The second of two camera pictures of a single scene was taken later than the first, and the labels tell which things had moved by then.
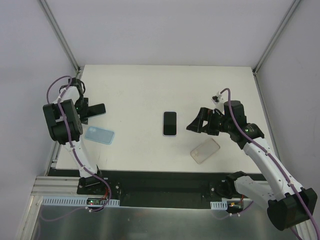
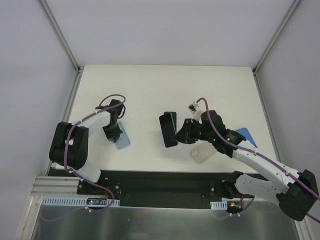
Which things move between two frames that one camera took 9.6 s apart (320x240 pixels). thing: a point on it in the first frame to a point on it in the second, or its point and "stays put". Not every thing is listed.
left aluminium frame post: [58, 32] stays put
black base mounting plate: [152, 189] stays put
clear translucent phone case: [204, 151] stays put
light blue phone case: [99, 135] to [123, 141]
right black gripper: [212, 122] to [188, 131]
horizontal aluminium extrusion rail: [52, 186] stays put
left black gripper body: [85, 109] to [113, 135]
